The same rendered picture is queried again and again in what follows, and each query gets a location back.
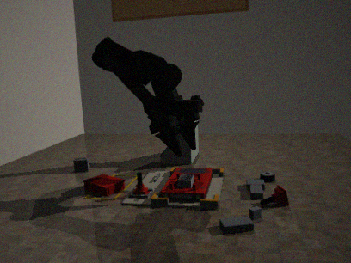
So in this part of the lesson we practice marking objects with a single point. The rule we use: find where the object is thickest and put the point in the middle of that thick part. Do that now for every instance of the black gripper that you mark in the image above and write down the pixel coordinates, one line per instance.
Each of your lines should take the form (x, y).
(166, 126)

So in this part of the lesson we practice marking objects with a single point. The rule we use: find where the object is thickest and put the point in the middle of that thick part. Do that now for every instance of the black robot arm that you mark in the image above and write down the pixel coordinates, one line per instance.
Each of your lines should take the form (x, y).
(137, 68)

